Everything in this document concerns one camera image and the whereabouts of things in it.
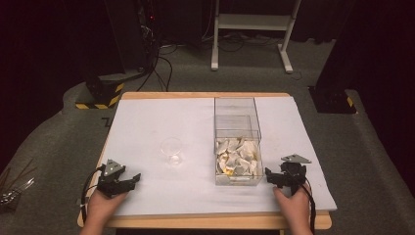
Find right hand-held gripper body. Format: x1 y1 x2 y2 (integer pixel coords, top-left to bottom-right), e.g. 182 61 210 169
279 154 312 197

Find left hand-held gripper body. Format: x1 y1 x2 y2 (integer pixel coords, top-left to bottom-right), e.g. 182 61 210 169
96 159 131 199

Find person's right hand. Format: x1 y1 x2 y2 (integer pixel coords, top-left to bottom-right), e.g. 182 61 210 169
272 183 313 230

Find person's left hand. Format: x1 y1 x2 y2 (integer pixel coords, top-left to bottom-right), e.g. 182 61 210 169
85 189 129 229

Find white table mat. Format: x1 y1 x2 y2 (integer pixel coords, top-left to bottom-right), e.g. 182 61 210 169
97 96 339 217

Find clear plastic drawer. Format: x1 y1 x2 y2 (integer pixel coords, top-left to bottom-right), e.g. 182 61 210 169
213 125 265 187

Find pile of white packets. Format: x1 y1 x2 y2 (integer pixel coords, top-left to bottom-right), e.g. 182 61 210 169
215 136 260 177

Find clear glass cup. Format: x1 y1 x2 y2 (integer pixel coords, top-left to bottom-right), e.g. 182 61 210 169
160 136 184 166

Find clear plastic drawer case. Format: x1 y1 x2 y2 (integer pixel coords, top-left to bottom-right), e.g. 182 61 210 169
213 96 262 140

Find black base with striped edge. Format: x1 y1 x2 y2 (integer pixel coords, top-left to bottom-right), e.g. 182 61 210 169
74 71 126 111

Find black stand base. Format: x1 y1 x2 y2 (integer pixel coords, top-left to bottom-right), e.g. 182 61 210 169
307 85 357 115

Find wooden table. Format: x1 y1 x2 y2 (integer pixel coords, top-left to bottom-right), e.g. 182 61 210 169
76 91 334 231

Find black equipment column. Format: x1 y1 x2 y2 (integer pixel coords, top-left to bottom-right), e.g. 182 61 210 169
103 0 157 74

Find white metal stand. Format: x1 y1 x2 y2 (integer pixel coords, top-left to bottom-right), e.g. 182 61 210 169
210 0 303 74

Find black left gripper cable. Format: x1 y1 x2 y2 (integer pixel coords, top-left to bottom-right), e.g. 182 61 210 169
79 164 107 225

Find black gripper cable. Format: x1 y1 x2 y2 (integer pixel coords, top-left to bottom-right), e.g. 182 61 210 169
300 183 317 235
79 164 107 225

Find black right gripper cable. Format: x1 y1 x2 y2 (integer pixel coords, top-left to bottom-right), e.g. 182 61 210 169
300 183 317 235

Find black floor cables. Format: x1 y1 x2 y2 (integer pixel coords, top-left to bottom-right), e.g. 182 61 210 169
136 42 179 93

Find cable bundle under stand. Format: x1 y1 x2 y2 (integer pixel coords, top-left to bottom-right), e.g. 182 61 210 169
200 30 286 53

